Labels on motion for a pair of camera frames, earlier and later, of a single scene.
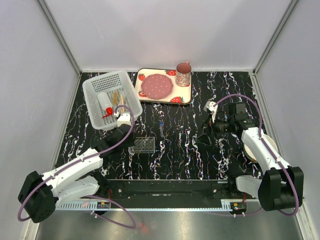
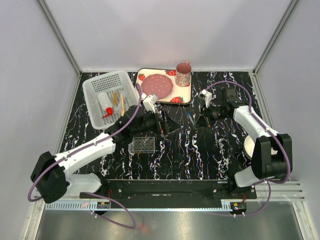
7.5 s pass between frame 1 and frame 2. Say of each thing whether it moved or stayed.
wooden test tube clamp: stayed
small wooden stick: stayed
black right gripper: moved
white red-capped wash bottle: stayed
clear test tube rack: stayed
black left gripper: moved
